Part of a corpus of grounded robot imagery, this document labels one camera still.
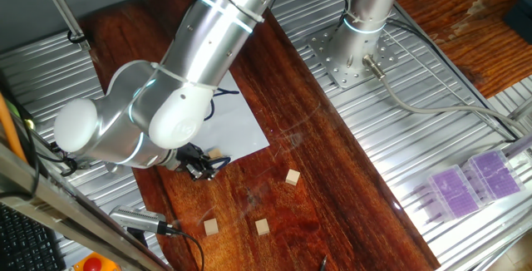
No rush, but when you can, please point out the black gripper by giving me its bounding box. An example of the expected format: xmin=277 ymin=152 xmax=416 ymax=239
xmin=175 ymin=142 xmax=220 ymax=181

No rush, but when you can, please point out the blue transparent correction tape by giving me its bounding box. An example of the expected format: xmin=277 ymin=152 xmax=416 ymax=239
xmin=202 ymin=155 xmax=232 ymax=176

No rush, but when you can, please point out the white paper sheet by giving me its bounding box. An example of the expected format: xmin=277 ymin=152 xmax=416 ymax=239
xmin=189 ymin=69 xmax=271 ymax=164

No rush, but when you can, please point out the glossy brown wooden board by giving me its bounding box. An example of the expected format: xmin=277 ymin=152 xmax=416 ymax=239
xmin=78 ymin=0 xmax=441 ymax=271

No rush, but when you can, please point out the orange emergency stop box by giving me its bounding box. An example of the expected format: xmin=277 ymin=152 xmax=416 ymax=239
xmin=72 ymin=252 xmax=122 ymax=271

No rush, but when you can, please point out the black keyboard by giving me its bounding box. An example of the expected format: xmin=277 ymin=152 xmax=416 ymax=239
xmin=0 ymin=203 xmax=67 ymax=271

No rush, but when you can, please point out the thin metal rod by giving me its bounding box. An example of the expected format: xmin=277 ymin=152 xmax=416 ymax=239
xmin=34 ymin=0 xmax=91 ymax=52

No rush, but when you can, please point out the black box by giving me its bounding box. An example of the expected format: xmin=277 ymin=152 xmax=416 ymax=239
xmin=502 ymin=2 xmax=532 ymax=46

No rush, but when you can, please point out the black camera cable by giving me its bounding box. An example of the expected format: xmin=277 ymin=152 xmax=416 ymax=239
xmin=165 ymin=225 xmax=205 ymax=271

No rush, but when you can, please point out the black camera stand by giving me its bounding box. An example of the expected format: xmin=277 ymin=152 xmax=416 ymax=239
xmin=126 ymin=226 xmax=150 ymax=249

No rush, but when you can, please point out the metal camera mount clamp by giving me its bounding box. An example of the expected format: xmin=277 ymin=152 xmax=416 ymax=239
xmin=49 ymin=148 xmax=91 ymax=177

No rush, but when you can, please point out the steel frame beam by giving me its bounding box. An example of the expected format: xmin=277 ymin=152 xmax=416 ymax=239
xmin=0 ymin=140 xmax=174 ymax=271

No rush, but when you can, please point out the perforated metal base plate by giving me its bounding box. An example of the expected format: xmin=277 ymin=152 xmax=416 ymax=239
xmin=307 ymin=23 xmax=400 ymax=91

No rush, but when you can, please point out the orange cable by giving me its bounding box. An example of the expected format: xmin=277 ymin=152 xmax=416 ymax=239
xmin=0 ymin=91 xmax=28 ymax=165

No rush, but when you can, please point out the grey cable with connector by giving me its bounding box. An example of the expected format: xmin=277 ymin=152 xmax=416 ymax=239
xmin=362 ymin=53 xmax=532 ymax=136

